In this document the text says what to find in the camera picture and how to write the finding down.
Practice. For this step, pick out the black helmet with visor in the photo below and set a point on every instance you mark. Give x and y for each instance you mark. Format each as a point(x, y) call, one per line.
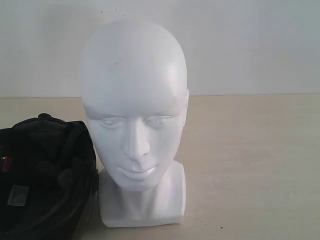
point(48, 172)

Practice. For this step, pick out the white mannequin head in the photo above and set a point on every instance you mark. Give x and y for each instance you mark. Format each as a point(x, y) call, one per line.
point(135, 98)

